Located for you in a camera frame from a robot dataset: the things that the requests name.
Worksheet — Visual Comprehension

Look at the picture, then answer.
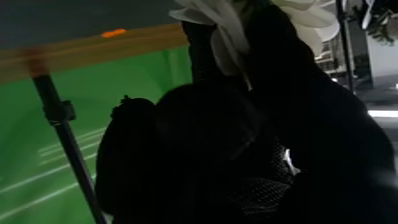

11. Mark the black backdrop stand pole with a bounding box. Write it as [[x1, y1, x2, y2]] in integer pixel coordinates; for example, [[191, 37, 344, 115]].
[[26, 71, 110, 224]]

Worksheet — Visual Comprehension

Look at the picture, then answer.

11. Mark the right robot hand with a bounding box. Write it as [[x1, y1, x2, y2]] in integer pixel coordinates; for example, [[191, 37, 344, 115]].
[[94, 0, 398, 224]]

